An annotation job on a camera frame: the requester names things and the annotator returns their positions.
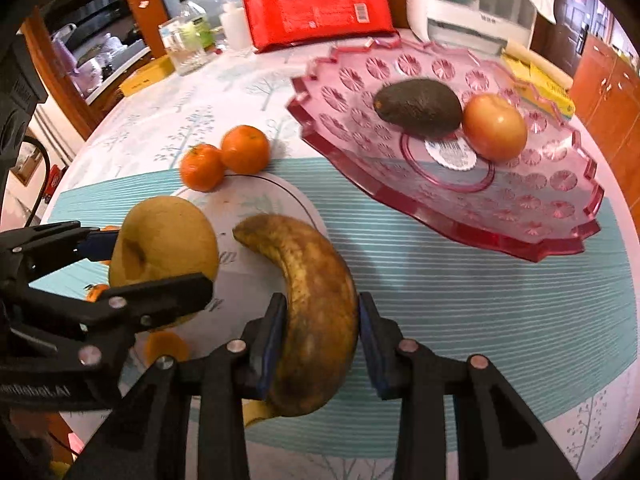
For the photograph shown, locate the wooden wall cabinet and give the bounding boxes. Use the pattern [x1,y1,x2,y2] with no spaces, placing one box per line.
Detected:
[570,35,640,201]

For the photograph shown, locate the yellow pear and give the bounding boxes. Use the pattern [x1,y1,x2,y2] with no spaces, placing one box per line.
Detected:
[108,196,220,331]

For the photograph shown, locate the overripe brown banana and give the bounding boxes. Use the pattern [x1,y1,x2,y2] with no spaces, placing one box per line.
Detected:
[232,213,361,428]

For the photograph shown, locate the red paper cup package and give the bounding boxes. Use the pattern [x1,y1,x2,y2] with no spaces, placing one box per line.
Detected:
[241,0,396,54]

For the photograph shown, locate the yellow tissue box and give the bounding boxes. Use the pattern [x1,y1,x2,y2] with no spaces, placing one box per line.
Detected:
[500,42,576,121]

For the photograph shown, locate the pink glass fruit bowl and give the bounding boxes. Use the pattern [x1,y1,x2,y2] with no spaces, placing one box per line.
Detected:
[286,37,606,263]

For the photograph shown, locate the white squeeze bottle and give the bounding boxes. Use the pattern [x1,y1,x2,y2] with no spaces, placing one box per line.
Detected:
[220,2,251,52]

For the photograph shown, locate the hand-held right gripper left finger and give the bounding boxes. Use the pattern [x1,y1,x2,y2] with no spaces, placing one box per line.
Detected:
[65,292,288,480]

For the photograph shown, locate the clear glass cup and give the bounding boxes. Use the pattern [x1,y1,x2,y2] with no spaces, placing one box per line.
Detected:
[159,17,208,77]

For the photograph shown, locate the red yellow apple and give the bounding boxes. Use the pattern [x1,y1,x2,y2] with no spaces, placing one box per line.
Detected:
[462,93,529,162]

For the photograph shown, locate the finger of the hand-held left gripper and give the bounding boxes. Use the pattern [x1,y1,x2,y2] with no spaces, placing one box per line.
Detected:
[0,221,119,286]
[0,272,215,386]

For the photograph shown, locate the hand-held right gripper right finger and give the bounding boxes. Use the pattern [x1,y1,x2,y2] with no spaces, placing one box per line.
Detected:
[358,291,581,480]

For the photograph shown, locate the flat yellow cardboard box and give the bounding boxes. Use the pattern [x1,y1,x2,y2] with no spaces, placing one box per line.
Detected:
[118,56,173,98]

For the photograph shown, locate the wooden display cabinet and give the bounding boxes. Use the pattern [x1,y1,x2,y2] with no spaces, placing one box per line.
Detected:
[20,0,168,136]

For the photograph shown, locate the clear glass bottle green label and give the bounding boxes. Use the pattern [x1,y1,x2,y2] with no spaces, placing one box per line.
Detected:
[172,0,216,51]

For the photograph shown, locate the white countertop appliance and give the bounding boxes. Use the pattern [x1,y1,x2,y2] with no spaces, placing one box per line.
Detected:
[406,0,543,56]

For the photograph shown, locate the dark green avocado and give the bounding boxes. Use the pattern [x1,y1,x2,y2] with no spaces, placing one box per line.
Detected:
[374,78,463,138]

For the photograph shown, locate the black cable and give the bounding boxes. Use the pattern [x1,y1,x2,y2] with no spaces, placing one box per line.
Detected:
[22,135,53,221]

